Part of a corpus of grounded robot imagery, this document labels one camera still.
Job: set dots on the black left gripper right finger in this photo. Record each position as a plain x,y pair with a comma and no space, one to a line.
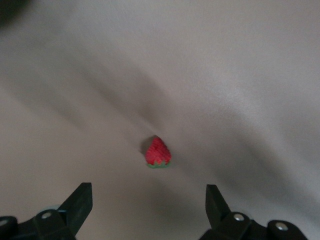
217,215

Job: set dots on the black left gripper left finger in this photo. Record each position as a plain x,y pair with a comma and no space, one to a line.
77,207

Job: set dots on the red toy strawberry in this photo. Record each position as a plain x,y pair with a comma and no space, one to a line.
158,152

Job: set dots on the brown table cloth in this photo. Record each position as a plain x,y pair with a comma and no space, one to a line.
225,75

